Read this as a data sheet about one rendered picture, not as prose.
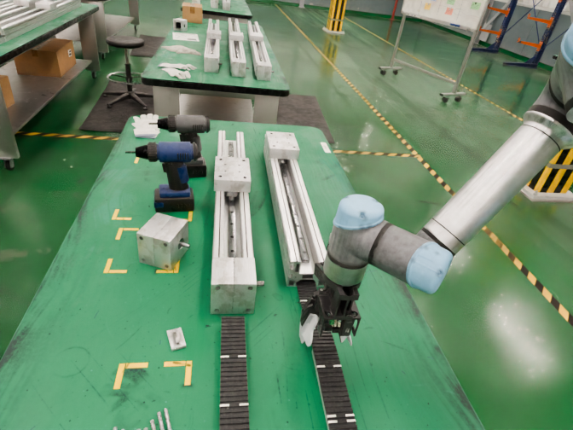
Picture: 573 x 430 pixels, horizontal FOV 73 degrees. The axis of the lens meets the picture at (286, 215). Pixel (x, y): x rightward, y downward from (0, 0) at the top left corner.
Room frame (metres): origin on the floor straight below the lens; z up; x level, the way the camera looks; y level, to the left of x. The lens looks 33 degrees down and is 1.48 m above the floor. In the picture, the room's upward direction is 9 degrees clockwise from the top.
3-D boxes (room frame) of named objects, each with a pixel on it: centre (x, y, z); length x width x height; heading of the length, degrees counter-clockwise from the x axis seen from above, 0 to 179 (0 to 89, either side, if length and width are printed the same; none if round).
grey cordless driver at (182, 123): (1.24, 0.40, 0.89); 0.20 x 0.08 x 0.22; 111
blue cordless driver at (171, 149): (1.01, 0.38, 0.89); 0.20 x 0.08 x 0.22; 110
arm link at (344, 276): (0.55, -0.12, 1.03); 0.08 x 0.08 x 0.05
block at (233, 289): (0.67, 0.09, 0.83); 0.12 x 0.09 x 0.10; 102
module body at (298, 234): (1.14, 0.01, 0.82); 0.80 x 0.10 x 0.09; 12
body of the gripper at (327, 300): (0.54, -0.12, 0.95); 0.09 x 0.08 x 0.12; 12
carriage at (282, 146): (1.39, 0.06, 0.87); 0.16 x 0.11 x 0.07; 12
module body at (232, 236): (1.10, 0.19, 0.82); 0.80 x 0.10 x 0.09; 12
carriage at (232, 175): (1.10, 0.19, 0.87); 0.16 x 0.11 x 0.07; 12
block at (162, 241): (0.79, 0.29, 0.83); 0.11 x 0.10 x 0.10; 81
